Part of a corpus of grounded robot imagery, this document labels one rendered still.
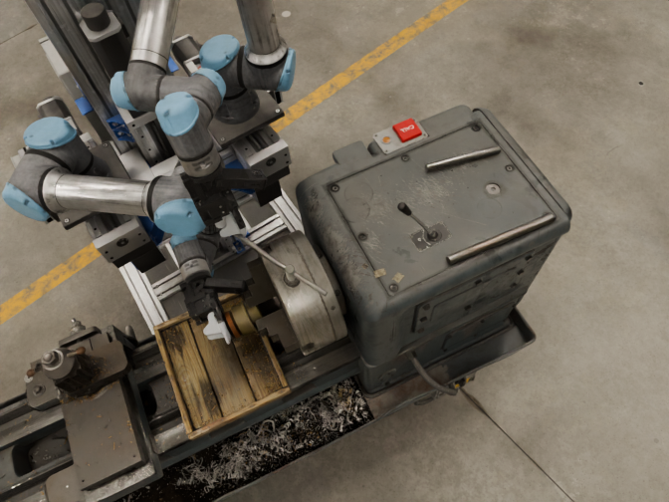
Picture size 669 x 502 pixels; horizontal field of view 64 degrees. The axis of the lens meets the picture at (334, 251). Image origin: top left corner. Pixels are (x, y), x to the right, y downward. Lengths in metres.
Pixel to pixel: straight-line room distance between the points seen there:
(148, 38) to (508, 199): 0.90
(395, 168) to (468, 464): 1.42
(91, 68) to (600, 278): 2.32
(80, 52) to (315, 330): 0.95
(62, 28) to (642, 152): 2.81
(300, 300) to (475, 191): 0.52
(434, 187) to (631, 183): 1.95
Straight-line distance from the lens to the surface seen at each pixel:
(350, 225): 1.34
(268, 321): 1.42
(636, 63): 3.85
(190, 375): 1.66
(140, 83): 1.18
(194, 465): 1.96
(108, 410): 1.62
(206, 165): 1.10
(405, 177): 1.42
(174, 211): 1.25
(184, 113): 1.03
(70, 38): 1.61
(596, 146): 3.32
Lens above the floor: 2.40
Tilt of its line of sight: 62 degrees down
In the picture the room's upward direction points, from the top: 7 degrees counter-clockwise
